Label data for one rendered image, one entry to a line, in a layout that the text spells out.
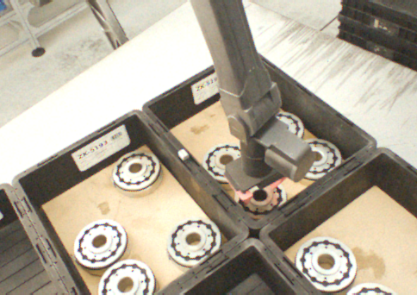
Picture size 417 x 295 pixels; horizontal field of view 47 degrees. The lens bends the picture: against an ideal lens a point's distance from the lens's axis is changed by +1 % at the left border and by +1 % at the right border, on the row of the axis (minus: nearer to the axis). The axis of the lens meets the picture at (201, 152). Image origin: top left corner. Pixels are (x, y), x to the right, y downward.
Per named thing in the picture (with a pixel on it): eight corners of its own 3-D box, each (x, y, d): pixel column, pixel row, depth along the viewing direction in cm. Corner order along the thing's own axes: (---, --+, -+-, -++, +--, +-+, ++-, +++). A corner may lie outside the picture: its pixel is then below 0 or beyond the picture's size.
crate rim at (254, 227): (140, 114, 106) (138, 106, 104) (248, 52, 114) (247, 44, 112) (254, 240, 82) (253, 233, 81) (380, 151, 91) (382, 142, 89)
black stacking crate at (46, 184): (34, 211, 105) (10, 180, 96) (149, 142, 113) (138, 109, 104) (118, 367, 82) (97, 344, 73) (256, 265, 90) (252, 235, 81)
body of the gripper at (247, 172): (291, 170, 86) (293, 144, 80) (243, 197, 84) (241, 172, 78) (270, 146, 90) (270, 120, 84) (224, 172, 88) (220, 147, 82)
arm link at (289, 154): (263, 76, 74) (225, 112, 71) (325, 111, 68) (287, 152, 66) (267, 122, 84) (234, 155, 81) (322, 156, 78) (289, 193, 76)
